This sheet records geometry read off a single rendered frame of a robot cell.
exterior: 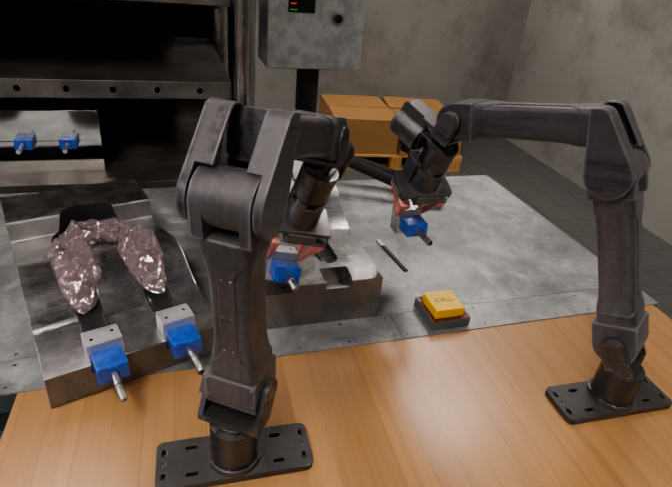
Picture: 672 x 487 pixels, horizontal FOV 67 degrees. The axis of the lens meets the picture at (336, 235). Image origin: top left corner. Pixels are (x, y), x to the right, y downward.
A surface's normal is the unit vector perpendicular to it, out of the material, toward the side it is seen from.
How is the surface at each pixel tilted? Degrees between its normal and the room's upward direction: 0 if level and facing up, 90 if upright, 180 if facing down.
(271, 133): 49
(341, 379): 0
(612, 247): 91
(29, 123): 90
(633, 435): 0
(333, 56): 90
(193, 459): 0
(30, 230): 80
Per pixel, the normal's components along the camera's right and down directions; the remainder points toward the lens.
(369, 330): 0.09, -0.87
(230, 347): -0.31, 0.49
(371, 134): 0.16, 0.50
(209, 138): -0.18, -0.24
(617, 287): -0.64, 0.27
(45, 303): 0.34, -0.55
